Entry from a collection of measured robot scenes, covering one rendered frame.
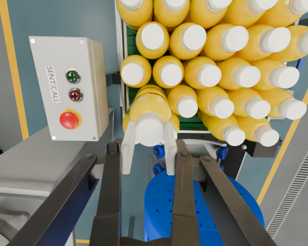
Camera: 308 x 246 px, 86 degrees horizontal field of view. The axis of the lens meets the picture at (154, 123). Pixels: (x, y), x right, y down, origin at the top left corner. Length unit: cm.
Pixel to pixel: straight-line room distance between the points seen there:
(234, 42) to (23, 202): 72
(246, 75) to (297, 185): 217
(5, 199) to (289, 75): 82
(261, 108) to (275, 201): 215
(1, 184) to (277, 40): 82
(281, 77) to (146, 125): 28
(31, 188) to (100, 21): 119
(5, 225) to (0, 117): 140
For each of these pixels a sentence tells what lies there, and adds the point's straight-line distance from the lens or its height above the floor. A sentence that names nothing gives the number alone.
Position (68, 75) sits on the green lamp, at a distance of 34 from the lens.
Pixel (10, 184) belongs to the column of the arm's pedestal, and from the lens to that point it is 74.
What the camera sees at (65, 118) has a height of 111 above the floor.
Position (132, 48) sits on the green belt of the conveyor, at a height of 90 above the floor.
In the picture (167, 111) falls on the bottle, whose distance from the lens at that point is 25.
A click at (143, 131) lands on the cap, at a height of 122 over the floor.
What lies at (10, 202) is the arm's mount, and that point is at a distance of 74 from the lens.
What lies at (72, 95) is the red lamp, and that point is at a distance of 34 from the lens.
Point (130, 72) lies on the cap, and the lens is 32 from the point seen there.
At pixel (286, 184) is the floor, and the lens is 239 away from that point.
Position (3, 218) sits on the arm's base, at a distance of 76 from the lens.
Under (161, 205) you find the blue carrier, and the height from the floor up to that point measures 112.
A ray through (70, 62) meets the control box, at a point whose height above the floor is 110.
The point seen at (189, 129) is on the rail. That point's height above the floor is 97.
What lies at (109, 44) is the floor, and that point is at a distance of 146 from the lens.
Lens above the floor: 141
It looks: 69 degrees down
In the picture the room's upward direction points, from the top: 179 degrees clockwise
